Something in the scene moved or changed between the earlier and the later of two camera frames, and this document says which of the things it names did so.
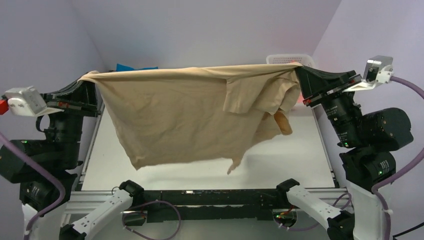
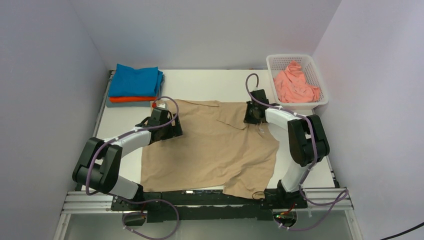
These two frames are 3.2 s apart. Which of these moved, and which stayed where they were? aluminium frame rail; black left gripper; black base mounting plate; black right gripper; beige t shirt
Moved: black right gripper; beige t shirt; black left gripper
Stayed: black base mounting plate; aluminium frame rail
